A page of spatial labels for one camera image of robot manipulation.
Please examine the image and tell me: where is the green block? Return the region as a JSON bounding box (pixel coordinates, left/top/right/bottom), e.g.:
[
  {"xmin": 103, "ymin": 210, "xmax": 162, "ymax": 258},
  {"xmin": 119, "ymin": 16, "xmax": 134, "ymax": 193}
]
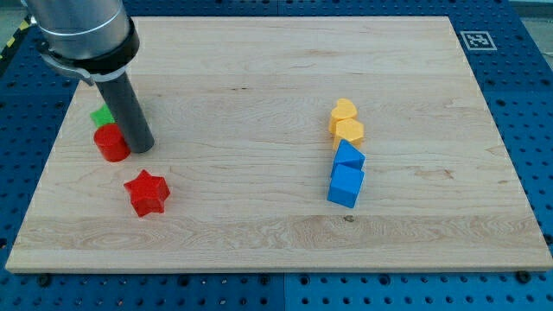
[{"xmin": 90, "ymin": 105, "xmax": 116, "ymax": 128}]

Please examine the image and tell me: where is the blue triangle block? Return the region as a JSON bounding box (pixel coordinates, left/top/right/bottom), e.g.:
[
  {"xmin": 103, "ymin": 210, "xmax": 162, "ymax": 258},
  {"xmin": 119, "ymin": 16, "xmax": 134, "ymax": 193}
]
[{"xmin": 331, "ymin": 139, "xmax": 365, "ymax": 175}]

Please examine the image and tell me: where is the blue cube block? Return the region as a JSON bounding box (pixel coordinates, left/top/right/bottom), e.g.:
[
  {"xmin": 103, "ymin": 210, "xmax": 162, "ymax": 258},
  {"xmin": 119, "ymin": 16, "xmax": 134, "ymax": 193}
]
[{"xmin": 327, "ymin": 164, "xmax": 365, "ymax": 208}]

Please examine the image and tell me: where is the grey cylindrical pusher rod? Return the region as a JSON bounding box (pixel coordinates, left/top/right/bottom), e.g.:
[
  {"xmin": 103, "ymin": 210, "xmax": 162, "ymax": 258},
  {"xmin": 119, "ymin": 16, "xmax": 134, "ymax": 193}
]
[{"xmin": 96, "ymin": 73, "xmax": 155, "ymax": 154}]

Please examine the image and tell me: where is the white fiducial marker tag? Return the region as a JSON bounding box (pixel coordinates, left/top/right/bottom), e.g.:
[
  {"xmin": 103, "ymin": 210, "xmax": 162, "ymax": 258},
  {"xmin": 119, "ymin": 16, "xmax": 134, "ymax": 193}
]
[{"xmin": 461, "ymin": 31, "xmax": 497, "ymax": 51}]

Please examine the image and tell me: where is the yellow black hazard tape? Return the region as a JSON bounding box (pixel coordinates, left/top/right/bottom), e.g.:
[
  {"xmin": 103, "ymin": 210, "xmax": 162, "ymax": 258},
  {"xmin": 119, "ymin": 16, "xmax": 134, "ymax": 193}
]
[{"xmin": 1, "ymin": 15, "xmax": 32, "ymax": 62}]

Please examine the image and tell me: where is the red star block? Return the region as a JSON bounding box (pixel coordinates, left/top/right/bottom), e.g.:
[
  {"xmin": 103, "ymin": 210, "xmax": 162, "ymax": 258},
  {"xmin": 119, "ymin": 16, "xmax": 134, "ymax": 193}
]
[{"xmin": 124, "ymin": 169, "xmax": 170, "ymax": 217}]

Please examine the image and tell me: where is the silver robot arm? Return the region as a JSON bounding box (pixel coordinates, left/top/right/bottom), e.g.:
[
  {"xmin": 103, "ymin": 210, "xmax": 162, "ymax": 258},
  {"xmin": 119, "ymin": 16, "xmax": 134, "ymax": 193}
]
[{"xmin": 22, "ymin": 0, "xmax": 140, "ymax": 86}]

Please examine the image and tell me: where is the wooden board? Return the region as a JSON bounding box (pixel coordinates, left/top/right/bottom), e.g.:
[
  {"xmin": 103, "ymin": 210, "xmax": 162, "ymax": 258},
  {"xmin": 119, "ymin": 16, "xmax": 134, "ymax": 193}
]
[{"xmin": 6, "ymin": 16, "xmax": 552, "ymax": 274}]

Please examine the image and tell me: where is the yellow hexagon block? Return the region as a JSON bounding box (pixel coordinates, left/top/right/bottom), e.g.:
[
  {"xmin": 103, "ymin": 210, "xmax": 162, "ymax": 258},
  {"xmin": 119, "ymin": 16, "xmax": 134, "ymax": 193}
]
[{"xmin": 333, "ymin": 118, "xmax": 365, "ymax": 150}]

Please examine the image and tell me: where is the red cylinder block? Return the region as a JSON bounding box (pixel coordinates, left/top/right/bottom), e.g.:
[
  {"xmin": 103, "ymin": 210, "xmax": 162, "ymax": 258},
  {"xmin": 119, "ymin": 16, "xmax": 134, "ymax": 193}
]
[{"xmin": 93, "ymin": 124, "xmax": 130, "ymax": 162}]

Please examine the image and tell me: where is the yellow heart block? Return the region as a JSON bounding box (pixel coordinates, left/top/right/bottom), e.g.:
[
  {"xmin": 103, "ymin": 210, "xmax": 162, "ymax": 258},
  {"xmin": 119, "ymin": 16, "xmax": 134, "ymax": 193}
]
[{"xmin": 328, "ymin": 98, "xmax": 358, "ymax": 134}]

